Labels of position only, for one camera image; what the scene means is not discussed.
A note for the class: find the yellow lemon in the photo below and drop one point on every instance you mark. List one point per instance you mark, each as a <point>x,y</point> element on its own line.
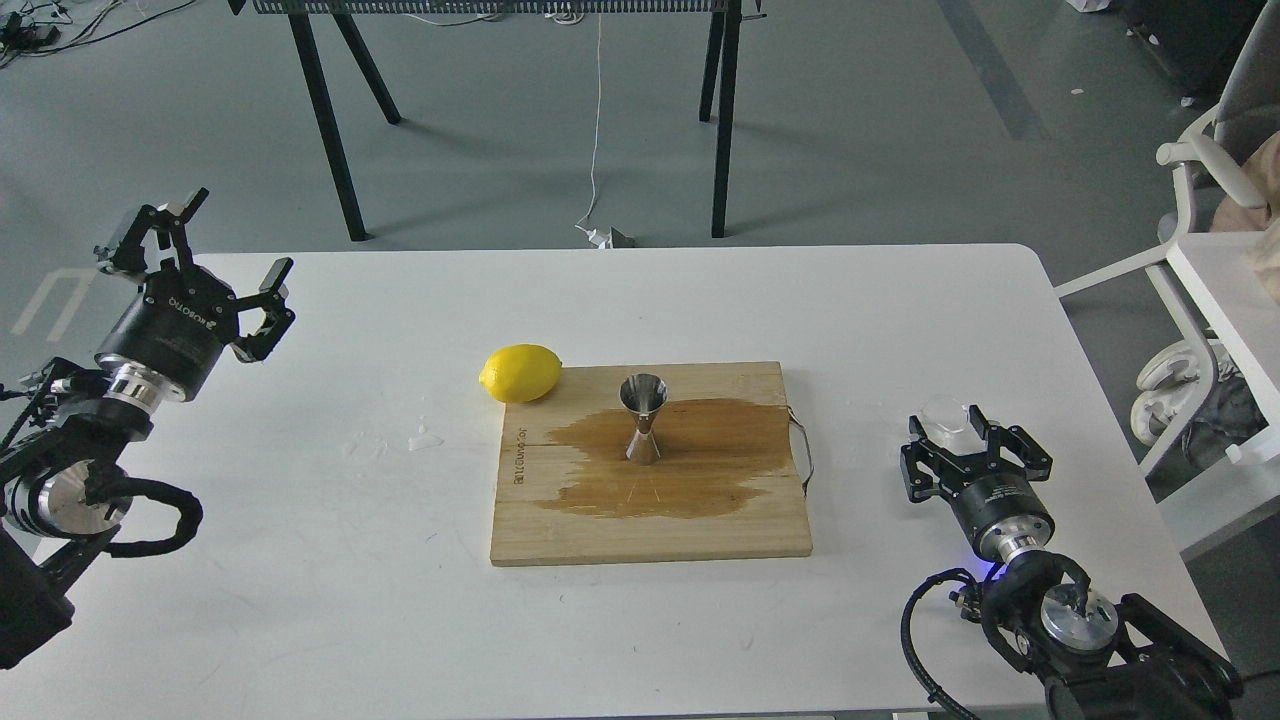
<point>518,374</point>

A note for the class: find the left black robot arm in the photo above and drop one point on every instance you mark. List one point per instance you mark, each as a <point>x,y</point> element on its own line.
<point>65,498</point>

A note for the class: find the small clear glass cup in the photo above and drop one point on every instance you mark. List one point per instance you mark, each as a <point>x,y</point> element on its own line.
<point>946,422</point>

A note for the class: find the wooden cutting board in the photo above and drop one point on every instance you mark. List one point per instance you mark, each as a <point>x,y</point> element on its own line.
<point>725,485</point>

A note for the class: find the white side table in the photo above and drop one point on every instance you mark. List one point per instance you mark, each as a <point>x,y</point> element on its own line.
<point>1241,489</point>

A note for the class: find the steel jigger measuring cup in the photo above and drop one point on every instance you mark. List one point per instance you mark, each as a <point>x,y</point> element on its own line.
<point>643,395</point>

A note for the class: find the white office chair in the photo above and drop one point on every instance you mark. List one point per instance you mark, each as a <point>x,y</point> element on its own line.
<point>1193,397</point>

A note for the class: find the black metal table frame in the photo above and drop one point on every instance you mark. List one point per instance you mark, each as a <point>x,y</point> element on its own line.
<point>440,110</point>

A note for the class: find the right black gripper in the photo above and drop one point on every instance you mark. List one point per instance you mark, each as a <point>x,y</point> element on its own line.
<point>989,492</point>

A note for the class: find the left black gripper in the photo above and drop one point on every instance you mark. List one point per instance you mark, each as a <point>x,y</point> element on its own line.
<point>170,330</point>

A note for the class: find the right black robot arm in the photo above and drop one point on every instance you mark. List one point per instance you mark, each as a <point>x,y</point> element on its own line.
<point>1038,609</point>

